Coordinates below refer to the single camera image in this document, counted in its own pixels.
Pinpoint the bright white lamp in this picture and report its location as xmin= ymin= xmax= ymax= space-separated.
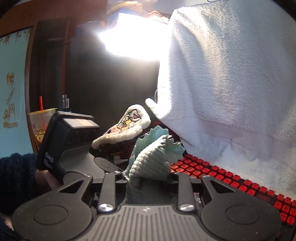
xmin=97 ymin=13 xmax=169 ymax=62

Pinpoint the red black keyboard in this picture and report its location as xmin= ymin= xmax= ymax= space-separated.
xmin=171 ymin=154 xmax=295 ymax=227

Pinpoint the white terry towel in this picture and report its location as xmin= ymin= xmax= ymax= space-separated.
xmin=146 ymin=1 xmax=295 ymax=198

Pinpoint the left hand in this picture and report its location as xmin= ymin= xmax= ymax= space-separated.
xmin=35 ymin=170 xmax=61 ymax=191

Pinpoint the teal quilted cleaning cloth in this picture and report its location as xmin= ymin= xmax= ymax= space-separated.
xmin=123 ymin=126 xmax=185 ymax=205

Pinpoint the dark blue fuzzy sleeve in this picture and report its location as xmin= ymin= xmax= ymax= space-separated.
xmin=1 ymin=153 xmax=46 ymax=240

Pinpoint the yellow drink cup red straw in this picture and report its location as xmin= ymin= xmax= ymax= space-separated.
xmin=29 ymin=96 xmax=56 ymax=151

